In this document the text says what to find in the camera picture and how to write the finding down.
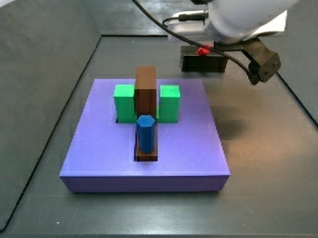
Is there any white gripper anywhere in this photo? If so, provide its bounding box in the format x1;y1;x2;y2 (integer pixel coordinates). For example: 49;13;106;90
168;9;287;45

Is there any red peg object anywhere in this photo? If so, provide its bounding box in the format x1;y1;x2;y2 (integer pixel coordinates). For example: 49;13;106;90
196;47;211;56

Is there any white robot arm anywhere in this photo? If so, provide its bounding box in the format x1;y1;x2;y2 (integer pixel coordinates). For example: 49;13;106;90
168;0;299;45

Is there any purple base board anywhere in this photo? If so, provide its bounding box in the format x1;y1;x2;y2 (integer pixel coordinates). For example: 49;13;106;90
60;79;229;192

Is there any green block left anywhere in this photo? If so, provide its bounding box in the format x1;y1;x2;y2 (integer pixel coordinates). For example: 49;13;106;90
113;85;135;124

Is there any green block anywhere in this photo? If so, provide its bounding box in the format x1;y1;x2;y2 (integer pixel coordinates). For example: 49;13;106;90
113;85;135;124
157;85;181;123

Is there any green block right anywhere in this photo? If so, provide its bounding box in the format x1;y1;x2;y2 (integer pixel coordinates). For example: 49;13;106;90
157;85;181;123

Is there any brown slotted block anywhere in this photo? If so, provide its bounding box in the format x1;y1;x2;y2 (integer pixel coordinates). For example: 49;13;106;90
133;66;157;162

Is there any blue hexagonal peg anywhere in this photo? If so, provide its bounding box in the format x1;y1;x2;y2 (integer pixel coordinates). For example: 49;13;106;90
136;115;155;153

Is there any black cable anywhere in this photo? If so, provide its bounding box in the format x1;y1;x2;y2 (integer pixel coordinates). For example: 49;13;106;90
131;0;256;82

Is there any black angled bracket holder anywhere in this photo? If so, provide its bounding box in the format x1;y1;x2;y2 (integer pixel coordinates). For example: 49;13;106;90
180;46;227;73

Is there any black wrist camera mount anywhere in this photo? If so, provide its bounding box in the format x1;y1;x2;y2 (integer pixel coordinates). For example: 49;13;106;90
213;38;280;85

